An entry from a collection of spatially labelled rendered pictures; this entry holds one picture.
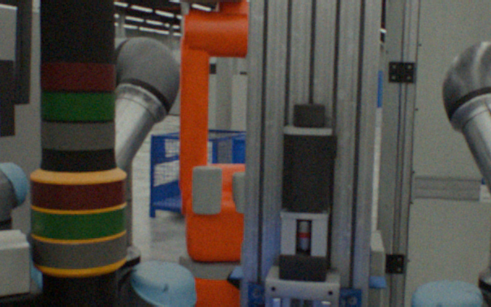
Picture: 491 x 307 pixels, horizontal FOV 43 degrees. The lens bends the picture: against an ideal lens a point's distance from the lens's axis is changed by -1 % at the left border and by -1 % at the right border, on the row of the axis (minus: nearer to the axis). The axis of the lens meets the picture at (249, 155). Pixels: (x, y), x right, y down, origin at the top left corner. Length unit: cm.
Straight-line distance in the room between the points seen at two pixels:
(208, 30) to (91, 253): 408
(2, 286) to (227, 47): 413
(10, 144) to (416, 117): 345
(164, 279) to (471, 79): 61
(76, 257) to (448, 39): 190
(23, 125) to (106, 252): 475
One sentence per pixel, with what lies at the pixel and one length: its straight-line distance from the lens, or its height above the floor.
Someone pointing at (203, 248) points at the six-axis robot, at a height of 49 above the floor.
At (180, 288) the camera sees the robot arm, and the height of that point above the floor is 125.
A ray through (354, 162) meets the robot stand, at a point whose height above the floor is 146.
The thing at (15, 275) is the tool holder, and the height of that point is 153.
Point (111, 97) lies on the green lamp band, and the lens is 29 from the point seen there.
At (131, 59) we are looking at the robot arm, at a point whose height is 164.
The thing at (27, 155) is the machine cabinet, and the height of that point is 101.
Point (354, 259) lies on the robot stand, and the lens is 127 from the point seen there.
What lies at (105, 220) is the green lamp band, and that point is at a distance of 29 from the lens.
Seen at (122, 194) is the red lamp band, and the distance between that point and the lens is 29.
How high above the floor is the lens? 161
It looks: 7 degrees down
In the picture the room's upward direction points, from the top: 1 degrees clockwise
